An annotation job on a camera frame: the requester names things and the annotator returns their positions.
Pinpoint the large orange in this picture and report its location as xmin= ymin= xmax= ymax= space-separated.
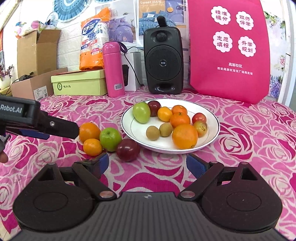
xmin=171 ymin=124 xmax=198 ymax=150
xmin=79 ymin=122 xmax=101 ymax=143

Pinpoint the small mandarin orange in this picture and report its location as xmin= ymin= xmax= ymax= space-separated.
xmin=83 ymin=138 xmax=103 ymax=157

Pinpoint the bright green apple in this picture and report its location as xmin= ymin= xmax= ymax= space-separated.
xmin=99 ymin=128 xmax=122 ymax=152

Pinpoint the dark purple plum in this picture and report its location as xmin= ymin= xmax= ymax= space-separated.
xmin=115 ymin=138 xmax=140 ymax=162

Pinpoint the reddish yellow small fruit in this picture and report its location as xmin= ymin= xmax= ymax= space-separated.
xmin=193 ymin=120 xmax=208 ymax=138

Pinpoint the large front orange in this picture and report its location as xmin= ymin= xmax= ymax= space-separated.
xmin=171 ymin=124 xmax=198 ymax=150

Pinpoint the pale green apple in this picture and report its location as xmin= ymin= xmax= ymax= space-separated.
xmin=132 ymin=102 xmax=151 ymax=123

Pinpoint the red orange small tomato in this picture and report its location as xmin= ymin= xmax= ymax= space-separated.
xmin=192 ymin=113 xmax=207 ymax=124

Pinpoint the tan longan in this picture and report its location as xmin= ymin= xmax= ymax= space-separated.
xmin=146 ymin=126 xmax=160 ymax=141
xmin=159 ymin=123 xmax=173 ymax=137

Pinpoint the orange with stem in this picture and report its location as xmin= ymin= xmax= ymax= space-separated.
xmin=170 ymin=113 xmax=191 ymax=128

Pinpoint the dark red plum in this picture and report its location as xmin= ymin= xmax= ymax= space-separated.
xmin=147 ymin=100 xmax=161 ymax=117

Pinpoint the small tangerine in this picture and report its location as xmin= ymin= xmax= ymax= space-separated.
xmin=171 ymin=105 xmax=188 ymax=114

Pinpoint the yellow orange kumquat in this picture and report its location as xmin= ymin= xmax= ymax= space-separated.
xmin=157 ymin=106 xmax=173 ymax=122

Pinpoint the person's left hand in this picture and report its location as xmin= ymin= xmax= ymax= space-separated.
xmin=0 ymin=136 xmax=10 ymax=164

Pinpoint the small brown cardboard box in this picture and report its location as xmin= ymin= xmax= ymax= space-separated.
xmin=11 ymin=67 xmax=68 ymax=101

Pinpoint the green shoe box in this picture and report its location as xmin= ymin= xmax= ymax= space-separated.
xmin=51 ymin=69 xmax=107 ymax=96

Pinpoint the tall open cardboard box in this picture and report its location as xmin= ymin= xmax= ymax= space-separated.
xmin=17 ymin=29 xmax=61 ymax=77

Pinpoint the pink thermos bottle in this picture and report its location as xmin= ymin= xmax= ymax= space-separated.
xmin=102 ymin=42 xmax=125 ymax=97

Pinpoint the white round plate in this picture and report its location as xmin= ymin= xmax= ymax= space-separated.
xmin=121 ymin=98 xmax=220 ymax=154

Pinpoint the white box behind thermos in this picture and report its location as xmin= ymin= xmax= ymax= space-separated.
xmin=121 ymin=51 xmax=143 ymax=91

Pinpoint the blue paper fan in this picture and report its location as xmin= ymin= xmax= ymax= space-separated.
xmin=54 ymin=0 xmax=91 ymax=22

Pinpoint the bedding poster purple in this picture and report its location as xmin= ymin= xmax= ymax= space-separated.
xmin=95 ymin=0 xmax=136 ymax=45

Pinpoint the black speaker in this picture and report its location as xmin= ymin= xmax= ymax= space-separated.
xmin=144 ymin=16 xmax=184 ymax=94

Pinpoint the pink fabric bag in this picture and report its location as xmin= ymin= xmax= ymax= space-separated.
xmin=188 ymin=1 xmax=270 ymax=104

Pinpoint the bedding poster blue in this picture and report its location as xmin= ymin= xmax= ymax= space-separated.
xmin=137 ymin=0 xmax=189 ymax=49

